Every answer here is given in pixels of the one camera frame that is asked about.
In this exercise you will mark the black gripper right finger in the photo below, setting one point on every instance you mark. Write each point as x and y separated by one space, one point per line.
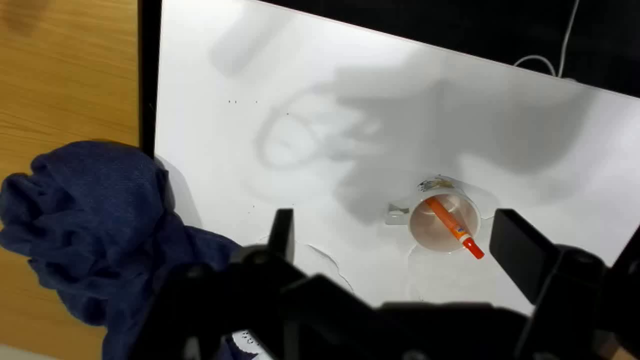
520 251

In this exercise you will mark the navy blue cloth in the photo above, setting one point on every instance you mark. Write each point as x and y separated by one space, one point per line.
92 221

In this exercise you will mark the white ceramic mug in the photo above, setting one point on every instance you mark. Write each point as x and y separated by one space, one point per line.
426 231

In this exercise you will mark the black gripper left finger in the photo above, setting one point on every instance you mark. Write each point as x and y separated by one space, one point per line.
283 231

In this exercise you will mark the yellow wooden desk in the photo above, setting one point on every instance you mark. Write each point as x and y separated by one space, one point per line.
67 72

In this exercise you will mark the orange marker pen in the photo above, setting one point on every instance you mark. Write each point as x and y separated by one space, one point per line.
452 224

